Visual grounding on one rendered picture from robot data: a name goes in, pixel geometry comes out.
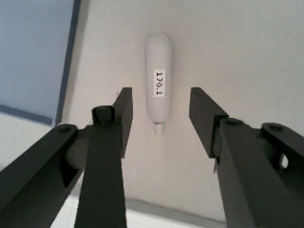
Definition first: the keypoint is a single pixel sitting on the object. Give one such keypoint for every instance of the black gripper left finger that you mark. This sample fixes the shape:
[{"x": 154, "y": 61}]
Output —
[{"x": 33, "y": 191}]

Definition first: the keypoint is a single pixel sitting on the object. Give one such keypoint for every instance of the grey table edge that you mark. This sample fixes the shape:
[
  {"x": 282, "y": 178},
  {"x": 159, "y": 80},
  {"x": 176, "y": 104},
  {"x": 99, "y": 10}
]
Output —
[{"x": 158, "y": 214}]

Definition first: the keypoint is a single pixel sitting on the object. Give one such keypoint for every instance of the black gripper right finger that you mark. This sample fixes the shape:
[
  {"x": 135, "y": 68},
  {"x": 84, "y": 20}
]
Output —
[{"x": 255, "y": 192}]

